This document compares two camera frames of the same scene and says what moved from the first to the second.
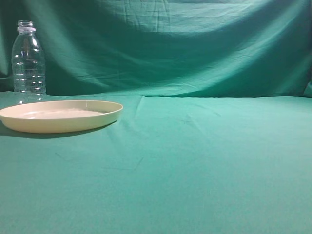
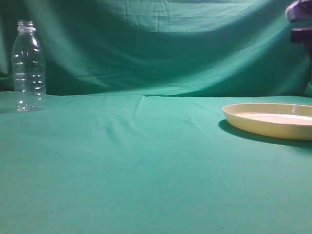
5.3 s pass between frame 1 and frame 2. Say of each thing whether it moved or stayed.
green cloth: stayed
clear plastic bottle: stayed
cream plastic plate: moved
